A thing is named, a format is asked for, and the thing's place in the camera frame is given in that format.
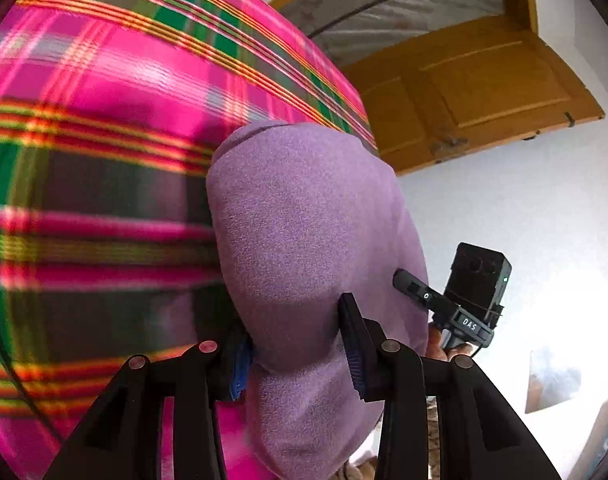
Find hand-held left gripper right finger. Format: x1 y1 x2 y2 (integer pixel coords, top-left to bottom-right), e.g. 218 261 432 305
338 294 559 480

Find person's right hand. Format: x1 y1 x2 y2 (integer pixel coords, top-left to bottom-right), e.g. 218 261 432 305
426 327 458 361

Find purple fleece pants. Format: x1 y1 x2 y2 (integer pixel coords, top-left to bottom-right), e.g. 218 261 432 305
205 121 429 480

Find pink plaid blanket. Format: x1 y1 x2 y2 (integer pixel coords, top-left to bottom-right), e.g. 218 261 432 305
0 0 379 480

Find wooden door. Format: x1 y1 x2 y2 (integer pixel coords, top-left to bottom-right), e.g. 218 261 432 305
344 15 605 177

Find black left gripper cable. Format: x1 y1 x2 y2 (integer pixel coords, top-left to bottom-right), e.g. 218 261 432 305
0 47 66 442

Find person's right forearm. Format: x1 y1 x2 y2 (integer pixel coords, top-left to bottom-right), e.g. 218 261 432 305
426 396 443 480

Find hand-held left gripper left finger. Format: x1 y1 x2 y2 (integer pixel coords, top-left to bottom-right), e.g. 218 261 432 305
44 327 251 480

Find clear plastic door curtain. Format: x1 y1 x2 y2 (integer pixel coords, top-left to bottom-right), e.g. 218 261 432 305
284 0 504 67

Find metal door handle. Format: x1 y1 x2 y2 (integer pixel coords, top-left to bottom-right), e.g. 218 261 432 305
431 135 469 157

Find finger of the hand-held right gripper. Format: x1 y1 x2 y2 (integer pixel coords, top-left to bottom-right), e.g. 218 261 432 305
393 269 457 318

